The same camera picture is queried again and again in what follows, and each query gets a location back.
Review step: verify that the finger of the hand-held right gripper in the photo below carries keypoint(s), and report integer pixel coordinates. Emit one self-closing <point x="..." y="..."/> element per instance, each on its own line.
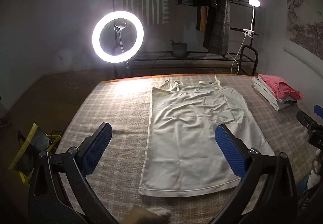
<point x="305" y="117"/>
<point x="319" y="110"/>

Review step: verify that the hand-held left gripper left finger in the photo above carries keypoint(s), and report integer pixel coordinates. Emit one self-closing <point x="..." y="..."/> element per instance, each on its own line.
<point x="101" y="145"/>

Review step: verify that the small potted plant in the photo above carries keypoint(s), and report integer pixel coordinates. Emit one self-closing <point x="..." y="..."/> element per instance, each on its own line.
<point x="179" y="49"/>

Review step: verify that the black metal bed frame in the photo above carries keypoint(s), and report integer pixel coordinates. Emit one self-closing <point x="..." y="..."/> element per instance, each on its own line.
<point x="255" y="62"/>

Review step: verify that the black light stand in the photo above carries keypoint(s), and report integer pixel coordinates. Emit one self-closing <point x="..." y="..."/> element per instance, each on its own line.
<point x="127" y="68"/>

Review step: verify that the yellow hanging garment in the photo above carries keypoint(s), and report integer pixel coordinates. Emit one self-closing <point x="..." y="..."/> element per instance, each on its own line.
<point x="201" y="19"/>

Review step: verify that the beige plaid blanket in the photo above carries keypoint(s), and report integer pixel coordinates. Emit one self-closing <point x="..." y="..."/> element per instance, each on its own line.
<point x="113" y="102"/>

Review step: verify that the yellow plastic bag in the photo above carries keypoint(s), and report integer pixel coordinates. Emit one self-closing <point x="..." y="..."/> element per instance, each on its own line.
<point x="25" y="148"/>

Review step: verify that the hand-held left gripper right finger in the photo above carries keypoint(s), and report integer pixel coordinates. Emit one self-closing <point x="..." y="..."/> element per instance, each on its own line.
<point x="229" y="148"/>

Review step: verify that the folded pink garment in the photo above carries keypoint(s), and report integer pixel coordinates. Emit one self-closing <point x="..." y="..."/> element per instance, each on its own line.
<point x="280" y="87"/>

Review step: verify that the folded white printed shirt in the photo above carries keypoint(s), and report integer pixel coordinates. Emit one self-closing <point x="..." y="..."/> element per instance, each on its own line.
<point x="286" y="104"/>

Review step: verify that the white camisole dress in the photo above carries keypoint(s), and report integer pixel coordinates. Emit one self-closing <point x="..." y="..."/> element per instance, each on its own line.
<point x="191" y="138"/>

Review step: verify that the grey plaid coat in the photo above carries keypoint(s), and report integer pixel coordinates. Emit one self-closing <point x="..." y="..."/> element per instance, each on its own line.
<point x="219" y="24"/>

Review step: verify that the phone holder clamp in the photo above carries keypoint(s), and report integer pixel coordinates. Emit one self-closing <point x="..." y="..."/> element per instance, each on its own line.
<point x="119" y="28"/>

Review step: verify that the black metal clothes rack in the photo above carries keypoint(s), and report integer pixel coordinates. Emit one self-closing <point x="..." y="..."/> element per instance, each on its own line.
<point x="176" y="60"/>

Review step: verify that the white clip lamp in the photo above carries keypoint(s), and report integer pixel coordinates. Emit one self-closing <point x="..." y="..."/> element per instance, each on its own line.
<point x="254" y="2"/>

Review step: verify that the landscape wall poster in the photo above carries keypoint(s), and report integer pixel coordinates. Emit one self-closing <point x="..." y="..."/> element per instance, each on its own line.
<point x="305" y="24"/>

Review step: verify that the folded white garment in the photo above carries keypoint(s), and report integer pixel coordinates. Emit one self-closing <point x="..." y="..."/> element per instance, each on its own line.
<point x="265" y="92"/>

